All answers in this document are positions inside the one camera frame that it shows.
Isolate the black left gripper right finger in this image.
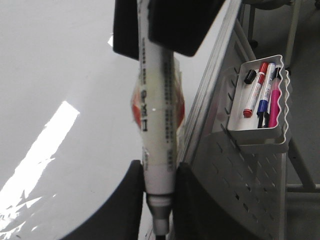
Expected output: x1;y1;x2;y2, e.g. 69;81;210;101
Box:
172;162;269;240

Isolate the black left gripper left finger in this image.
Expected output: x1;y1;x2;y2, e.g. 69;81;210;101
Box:
63;160;145;240

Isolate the white black whiteboard marker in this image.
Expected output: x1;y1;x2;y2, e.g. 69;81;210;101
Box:
137;0;178;240

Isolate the red whiteboard marker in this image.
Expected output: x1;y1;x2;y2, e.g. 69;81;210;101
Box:
243;62;268;118

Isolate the blue whiteboard marker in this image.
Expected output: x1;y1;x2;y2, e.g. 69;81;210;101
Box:
257;62;276;115

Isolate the white whiteboard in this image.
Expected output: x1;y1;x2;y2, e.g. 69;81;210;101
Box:
0;0;245;240

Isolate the grey metal pegboard panel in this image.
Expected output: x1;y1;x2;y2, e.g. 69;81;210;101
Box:
180;17;287;240

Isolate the white plastic marker tray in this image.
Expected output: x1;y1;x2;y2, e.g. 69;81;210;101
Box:
227;54;292;154

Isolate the pink highlighter marker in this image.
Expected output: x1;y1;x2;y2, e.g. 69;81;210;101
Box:
268;67;281;128

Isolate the black marker cap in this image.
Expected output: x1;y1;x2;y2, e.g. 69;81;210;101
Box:
244;69;257;85

